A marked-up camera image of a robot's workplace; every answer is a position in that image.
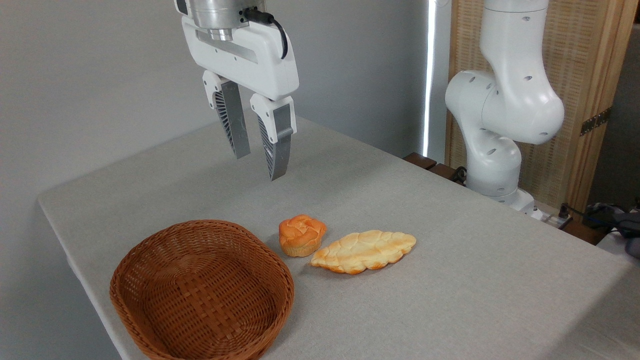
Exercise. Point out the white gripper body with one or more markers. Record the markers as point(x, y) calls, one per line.
point(250, 60)

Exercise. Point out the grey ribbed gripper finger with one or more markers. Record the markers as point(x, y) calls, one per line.
point(280, 130)
point(232, 120)

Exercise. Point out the round orange bread bun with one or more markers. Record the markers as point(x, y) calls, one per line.
point(301, 235)

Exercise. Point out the flat leaf-shaped bread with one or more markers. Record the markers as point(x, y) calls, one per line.
point(362, 251)

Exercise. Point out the brown woven wicker basket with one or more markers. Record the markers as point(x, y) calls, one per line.
point(200, 300)

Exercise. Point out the dark brown wooden block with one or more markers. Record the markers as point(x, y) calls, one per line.
point(442, 171)
point(420, 160)

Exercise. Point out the black clamp knob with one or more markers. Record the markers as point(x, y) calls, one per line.
point(460, 175)

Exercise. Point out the grey tablecloth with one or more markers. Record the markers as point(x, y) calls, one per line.
point(450, 300)

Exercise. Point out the white power strip with plug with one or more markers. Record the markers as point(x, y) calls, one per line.
point(557, 219)

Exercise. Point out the wooden rattan folding screen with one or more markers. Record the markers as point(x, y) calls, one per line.
point(580, 50)

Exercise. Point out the metal screen hinge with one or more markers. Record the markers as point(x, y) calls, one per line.
point(595, 121)

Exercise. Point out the dark grey bag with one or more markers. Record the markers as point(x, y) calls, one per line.
point(617, 225)

